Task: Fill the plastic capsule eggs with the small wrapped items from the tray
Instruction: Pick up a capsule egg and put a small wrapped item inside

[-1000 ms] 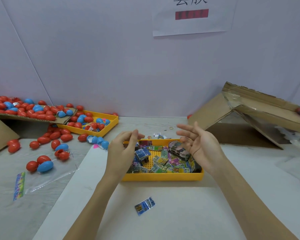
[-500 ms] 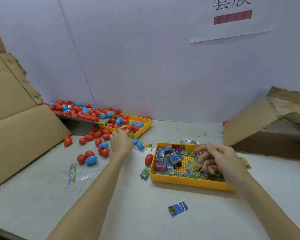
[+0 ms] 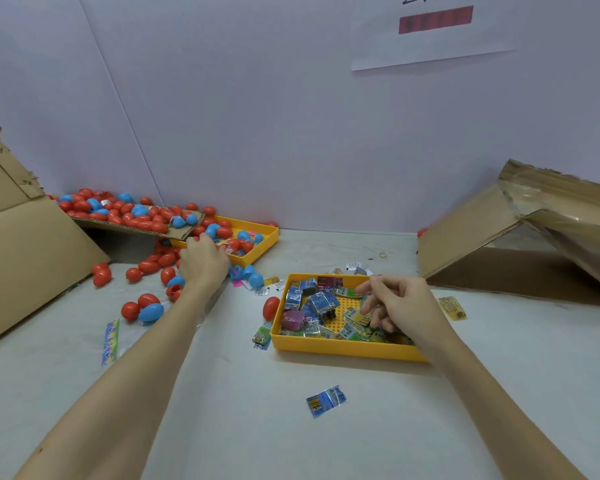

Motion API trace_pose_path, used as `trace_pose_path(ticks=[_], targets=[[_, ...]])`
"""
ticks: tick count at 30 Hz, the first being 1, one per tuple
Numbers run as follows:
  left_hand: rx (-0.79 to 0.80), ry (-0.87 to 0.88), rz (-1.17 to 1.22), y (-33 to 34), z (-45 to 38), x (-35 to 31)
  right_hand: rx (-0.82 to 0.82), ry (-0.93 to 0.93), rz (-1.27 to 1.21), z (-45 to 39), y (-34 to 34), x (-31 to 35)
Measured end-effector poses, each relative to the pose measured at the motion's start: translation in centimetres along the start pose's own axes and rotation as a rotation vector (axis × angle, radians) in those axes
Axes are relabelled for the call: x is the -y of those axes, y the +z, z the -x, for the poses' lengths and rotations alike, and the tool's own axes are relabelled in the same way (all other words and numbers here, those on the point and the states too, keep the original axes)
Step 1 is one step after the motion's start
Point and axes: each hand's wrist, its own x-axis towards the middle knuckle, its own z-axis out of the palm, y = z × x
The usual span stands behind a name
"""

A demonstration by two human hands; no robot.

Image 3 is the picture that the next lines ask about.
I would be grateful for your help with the person's right hand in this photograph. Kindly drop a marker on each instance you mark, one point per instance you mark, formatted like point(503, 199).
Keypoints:
point(410, 310)

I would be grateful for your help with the person's left hand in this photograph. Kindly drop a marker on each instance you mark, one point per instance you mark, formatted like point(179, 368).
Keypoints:
point(205, 270)

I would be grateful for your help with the yellow label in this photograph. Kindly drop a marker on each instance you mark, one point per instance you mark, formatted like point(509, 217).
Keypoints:
point(451, 308)

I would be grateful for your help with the pile of plastic eggs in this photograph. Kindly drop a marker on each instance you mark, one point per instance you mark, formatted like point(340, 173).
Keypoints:
point(140, 215)

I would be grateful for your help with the blue packet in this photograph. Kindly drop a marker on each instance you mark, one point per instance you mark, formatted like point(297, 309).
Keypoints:
point(326, 401)

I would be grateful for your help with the person's left forearm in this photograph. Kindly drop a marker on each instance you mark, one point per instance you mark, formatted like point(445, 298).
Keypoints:
point(115, 395)

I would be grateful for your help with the person's right forearm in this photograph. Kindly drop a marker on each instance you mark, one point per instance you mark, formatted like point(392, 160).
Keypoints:
point(510, 420)

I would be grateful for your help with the yellow tray under eggs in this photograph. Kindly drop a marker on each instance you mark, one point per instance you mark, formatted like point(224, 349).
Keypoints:
point(265, 240)

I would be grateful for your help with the torn flattened cardboard box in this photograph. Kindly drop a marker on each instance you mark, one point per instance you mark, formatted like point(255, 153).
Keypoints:
point(465, 230)

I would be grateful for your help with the yellow plastic tray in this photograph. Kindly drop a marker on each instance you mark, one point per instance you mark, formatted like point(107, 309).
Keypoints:
point(320, 348)

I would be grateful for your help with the brown cardboard sheet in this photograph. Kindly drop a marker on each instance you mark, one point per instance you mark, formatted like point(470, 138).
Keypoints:
point(115, 223)

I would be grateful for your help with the clear bag with coloured label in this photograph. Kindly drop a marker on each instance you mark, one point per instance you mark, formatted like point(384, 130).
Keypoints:
point(110, 343)

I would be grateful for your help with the tall brown cardboard box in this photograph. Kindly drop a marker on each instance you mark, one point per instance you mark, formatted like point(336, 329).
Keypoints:
point(20, 260)

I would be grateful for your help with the white paper sign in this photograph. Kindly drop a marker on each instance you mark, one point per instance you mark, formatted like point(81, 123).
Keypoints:
point(435, 35)

